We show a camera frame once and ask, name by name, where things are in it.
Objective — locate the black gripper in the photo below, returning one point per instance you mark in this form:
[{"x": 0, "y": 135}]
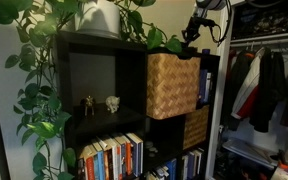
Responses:
[{"x": 194, "y": 29}]

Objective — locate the black sock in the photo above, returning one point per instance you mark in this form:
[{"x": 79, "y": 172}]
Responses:
[{"x": 190, "y": 50}]

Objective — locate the brown woven bamboo basket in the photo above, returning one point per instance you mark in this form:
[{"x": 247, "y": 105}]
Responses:
[
  {"x": 172, "y": 86},
  {"x": 197, "y": 128}
]

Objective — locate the small blue cup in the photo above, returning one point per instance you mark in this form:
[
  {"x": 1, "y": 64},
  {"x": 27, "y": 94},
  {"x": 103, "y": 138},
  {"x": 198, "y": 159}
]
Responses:
[{"x": 206, "y": 51}]

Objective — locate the blue circuits textbook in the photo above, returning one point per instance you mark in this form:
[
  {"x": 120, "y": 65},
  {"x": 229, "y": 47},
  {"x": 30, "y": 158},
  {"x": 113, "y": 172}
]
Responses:
[{"x": 202, "y": 86}]

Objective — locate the orange clothes hanger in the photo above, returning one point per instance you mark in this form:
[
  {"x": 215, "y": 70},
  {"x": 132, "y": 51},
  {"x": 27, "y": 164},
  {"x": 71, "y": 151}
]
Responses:
[{"x": 249, "y": 55}]

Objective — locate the black jacket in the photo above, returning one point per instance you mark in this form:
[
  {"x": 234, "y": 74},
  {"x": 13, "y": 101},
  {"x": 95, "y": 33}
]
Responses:
[{"x": 239, "y": 83}]

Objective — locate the black cube bookshelf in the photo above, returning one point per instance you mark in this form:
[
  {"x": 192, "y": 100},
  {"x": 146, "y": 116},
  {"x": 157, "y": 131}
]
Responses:
[{"x": 130, "y": 83}]

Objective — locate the dark printed box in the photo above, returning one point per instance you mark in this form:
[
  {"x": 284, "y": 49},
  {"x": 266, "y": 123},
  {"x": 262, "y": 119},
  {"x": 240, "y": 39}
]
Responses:
[{"x": 264, "y": 16}]

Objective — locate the white closet shelf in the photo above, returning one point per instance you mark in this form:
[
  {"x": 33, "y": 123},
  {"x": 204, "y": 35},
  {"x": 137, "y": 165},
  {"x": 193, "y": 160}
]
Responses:
[{"x": 267, "y": 36}]

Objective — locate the white and red jacket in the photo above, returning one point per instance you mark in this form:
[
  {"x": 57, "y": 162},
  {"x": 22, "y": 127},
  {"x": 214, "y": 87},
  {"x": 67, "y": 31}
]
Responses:
[{"x": 250, "y": 86}]

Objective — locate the white plant pot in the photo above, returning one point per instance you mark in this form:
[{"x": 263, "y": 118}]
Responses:
[{"x": 99, "y": 16}]

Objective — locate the black hanging garment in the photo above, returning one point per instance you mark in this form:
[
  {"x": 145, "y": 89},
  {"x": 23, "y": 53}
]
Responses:
[{"x": 267, "y": 90}]

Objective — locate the white elephant figurine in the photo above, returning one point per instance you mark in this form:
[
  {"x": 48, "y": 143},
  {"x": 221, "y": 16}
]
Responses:
[{"x": 112, "y": 103}]

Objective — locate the small grey stone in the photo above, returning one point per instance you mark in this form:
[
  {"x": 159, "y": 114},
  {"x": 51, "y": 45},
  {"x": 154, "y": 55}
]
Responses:
[
  {"x": 153, "y": 150},
  {"x": 151, "y": 155},
  {"x": 149, "y": 144}
]

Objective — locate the gold figurine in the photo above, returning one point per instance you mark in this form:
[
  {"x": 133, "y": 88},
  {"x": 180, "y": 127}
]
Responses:
[{"x": 89, "y": 104}]

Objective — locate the grey slim book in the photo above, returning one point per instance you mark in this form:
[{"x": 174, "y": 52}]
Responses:
[{"x": 197, "y": 161}]

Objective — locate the dark slim book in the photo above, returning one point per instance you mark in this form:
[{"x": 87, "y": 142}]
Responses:
[{"x": 190, "y": 165}]

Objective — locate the grey flat board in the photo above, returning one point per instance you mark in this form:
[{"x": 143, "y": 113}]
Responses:
[{"x": 247, "y": 151}]

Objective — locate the white slim book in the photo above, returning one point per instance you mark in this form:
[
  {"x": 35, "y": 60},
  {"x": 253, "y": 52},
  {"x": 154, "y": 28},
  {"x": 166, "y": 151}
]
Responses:
[{"x": 185, "y": 166}]

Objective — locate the navy book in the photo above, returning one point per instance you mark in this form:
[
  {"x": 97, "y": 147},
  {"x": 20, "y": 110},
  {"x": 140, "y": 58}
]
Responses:
[{"x": 136, "y": 156}]

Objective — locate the bright blue book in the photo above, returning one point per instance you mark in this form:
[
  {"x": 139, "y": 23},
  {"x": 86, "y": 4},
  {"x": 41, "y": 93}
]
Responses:
[{"x": 171, "y": 168}]

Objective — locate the grey blue book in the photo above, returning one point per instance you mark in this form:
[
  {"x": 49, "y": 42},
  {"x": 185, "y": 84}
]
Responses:
[{"x": 123, "y": 160}]

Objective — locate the pale leaning book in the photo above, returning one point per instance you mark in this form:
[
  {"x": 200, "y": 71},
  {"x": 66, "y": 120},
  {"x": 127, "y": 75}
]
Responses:
[{"x": 159, "y": 173}]

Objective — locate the thin orange book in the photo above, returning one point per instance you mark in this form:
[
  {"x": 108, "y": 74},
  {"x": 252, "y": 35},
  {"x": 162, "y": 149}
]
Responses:
[{"x": 106, "y": 166}]

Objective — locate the light blue book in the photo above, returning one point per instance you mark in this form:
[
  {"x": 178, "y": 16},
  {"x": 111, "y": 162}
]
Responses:
[{"x": 100, "y": 165}]

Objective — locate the orange tool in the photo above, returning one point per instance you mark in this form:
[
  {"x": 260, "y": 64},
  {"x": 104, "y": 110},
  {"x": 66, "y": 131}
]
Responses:
[{"x": 282, "y": 163}]

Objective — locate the black book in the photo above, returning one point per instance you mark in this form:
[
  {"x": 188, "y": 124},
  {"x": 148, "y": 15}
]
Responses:
[{"x": 81, "y": 170}]

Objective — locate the green pothos plant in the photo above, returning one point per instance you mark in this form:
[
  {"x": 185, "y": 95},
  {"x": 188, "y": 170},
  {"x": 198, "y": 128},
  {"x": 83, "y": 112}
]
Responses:
[{"x": 44, "y": 128}]

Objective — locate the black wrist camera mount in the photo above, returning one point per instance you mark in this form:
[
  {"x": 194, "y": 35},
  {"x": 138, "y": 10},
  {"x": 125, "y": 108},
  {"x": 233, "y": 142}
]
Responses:
[{"x": 204, "y": 22}]

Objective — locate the white closet door frame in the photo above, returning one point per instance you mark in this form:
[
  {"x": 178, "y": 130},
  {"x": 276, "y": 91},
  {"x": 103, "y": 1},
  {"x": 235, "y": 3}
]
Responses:
[{"x": 217, "y": 116}]

